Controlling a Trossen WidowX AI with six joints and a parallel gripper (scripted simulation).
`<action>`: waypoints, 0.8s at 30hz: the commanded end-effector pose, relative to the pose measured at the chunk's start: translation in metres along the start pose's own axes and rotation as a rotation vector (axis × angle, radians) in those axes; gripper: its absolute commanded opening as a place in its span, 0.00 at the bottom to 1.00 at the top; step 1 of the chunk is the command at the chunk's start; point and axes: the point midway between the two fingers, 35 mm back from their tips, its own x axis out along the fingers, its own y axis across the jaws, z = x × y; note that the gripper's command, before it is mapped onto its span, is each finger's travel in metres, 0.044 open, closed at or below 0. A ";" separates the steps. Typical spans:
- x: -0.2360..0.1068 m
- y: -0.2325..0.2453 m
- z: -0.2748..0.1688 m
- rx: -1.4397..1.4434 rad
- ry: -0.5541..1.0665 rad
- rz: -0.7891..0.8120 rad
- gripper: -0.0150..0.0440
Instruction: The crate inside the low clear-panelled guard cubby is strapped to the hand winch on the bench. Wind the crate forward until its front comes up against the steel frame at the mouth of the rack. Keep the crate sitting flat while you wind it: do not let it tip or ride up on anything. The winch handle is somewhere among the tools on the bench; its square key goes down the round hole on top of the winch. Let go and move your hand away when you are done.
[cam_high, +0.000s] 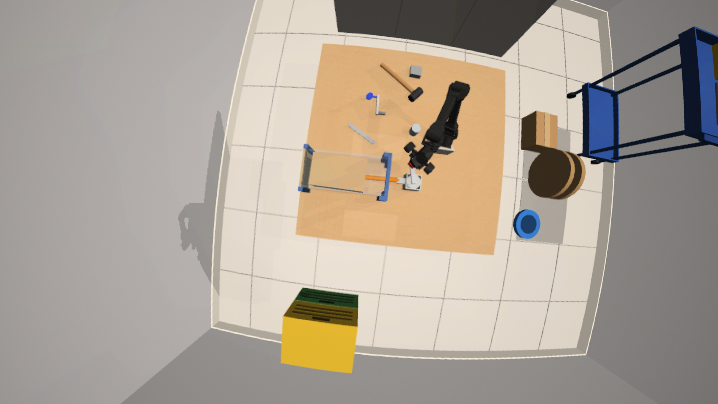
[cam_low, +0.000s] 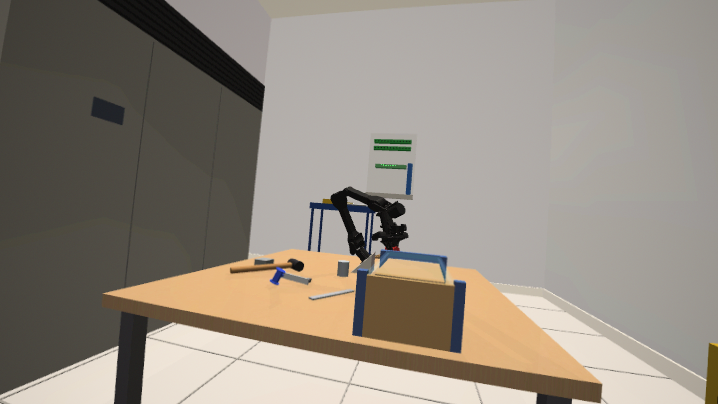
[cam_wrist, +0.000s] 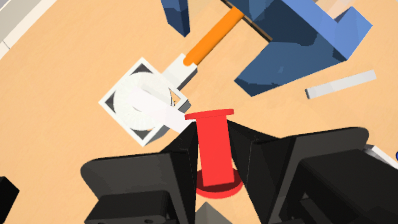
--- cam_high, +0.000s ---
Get grey flat bar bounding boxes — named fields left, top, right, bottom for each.
left=348, top=123, right=376, bottom=145

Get grey cylinder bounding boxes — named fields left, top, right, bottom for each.
left=409, top=123, right=421, bottom=136

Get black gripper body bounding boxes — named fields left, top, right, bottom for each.
left=404, top=142, right=435, bottom=175

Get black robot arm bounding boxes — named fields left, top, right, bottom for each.
left=409, top=81, right=470, bottom=170

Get black-headed mallet with wooden handle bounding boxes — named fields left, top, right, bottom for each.
left=380, top=63, right=423, bottom=102

